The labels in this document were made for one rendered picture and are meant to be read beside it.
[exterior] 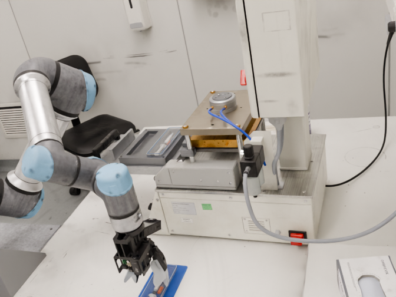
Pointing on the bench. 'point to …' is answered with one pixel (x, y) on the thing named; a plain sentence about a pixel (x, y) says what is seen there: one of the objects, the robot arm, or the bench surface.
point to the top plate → (220, 115)
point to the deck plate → (301, 190)
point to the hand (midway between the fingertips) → (151, 279)
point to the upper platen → (212, 145)
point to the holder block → (148, 139)
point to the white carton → (366, 277)
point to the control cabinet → (280, 76)
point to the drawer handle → (105, 142)
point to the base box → (241, 214)
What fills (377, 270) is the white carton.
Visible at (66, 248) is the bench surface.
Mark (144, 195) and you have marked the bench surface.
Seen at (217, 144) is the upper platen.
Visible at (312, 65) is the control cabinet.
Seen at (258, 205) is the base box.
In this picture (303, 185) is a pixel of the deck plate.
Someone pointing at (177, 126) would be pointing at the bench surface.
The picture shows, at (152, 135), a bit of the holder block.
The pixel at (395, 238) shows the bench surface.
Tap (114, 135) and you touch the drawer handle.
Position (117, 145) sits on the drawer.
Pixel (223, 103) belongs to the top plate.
